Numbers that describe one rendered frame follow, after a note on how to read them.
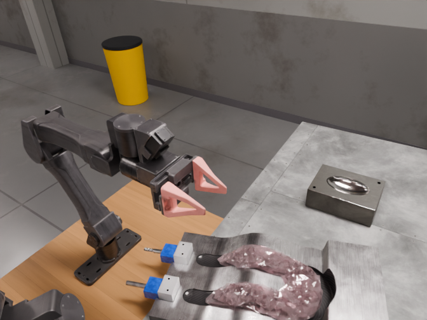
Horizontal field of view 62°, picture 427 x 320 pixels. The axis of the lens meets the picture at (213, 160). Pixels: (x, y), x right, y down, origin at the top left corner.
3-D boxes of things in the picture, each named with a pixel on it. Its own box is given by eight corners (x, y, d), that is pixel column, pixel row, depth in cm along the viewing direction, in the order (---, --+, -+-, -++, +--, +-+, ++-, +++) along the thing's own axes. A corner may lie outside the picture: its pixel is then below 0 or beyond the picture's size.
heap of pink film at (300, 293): (201, 311, 80) (199, 290, 76) (220, 250, 94) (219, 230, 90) (321, 336, 74) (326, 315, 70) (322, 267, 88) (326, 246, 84)
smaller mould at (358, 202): (305, 205, 115) (307, 188, 111) (319, 180, 125) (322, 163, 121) (370, 227, 106) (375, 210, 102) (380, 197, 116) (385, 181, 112)
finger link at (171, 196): (221, 180, 59) (178, 161, 64) (195, 204, 55) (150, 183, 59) (222, 209, 63) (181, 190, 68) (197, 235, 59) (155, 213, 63)
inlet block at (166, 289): (124, 298, 88) (119, 284, 84) (133, 280, 92) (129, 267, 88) (174, 308, 85) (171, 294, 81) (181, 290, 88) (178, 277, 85)
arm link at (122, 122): (159, 114, 65) (114, 98, 70) (124, 136, 59) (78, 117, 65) (166, 165, 72) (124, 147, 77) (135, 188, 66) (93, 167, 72)
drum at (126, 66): (159, 96, 376) (150, 39, 341) (132, 110, 352) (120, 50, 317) (133, 88, 396) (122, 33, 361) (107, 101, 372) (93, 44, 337)
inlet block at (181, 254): (142, 262, 96) (138, 249, 93) (149, 248, 100) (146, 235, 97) (188, 271, 93) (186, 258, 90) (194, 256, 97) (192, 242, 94)
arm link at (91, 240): (121, 216, 96) (107, 209, 98) (95, 237, 90) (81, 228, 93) (126, 233, 99) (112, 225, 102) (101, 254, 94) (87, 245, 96)
